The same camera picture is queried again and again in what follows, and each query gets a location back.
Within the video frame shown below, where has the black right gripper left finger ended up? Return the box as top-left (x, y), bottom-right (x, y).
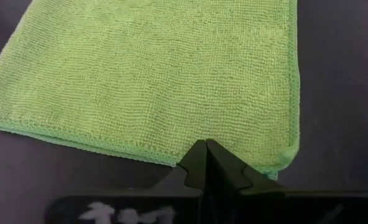
top-left (152, 139), bottom-right (208, 191)

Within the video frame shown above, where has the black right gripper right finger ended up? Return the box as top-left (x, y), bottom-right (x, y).
top-left (206, 138), bottom-right (285, 194)

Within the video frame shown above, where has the lime green microfiber towel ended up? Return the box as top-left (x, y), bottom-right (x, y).
top-left (0, 0), bottom-right (301, 181)

